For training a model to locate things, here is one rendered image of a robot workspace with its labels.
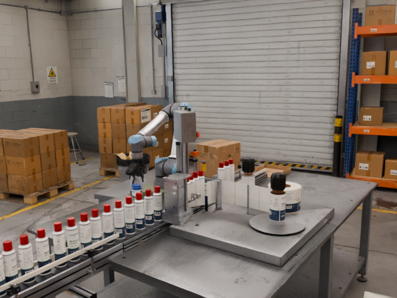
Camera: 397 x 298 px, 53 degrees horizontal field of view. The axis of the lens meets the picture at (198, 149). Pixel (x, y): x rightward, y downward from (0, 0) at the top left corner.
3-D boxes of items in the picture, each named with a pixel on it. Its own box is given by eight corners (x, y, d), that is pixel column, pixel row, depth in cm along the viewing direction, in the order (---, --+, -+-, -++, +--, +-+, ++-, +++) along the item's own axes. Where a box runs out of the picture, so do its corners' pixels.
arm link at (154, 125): (166, 100, 309) (124, 137, 281) (176, 100, 301) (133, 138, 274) (172, 113, 314) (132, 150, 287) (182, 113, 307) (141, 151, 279)
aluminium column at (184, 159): (185, 204, 273) (183, 106, 260) (181, 203, 276) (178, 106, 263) (189, 202, 277) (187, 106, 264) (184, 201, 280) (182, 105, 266)
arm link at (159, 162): (163, 172, 312) (162, 155, 310) (175, 174, 302) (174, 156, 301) (152, 175, 303) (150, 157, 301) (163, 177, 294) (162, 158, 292)
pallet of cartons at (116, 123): (140, 180, 641) (137, 109, 618) (98, 175, 675) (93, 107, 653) (175, 164, 748) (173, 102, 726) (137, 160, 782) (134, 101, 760)
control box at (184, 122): (181, 143, 250) (180, 112, 246) (173, 139, 265) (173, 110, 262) (197, 142, 253) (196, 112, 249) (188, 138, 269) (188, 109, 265)
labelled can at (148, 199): (149, 226, 222) (148, 191, 218) (143, 224, 225) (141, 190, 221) (156, 223, 226) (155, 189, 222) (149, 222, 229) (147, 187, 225)
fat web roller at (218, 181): (220, 210, 246) (219, 181, 242) (213, 209, 248) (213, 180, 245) (223, 208, 249) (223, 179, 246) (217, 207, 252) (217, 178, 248)
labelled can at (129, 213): (130, 236, 210) (128, 198, 206) (123, 233, 213) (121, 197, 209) (137, 232, 215) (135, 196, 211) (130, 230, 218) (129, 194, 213)
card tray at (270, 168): (276, 179, 332) (276, 174, 331) (249, 174, 346) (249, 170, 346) (290, 171, 355) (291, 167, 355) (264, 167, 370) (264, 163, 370)
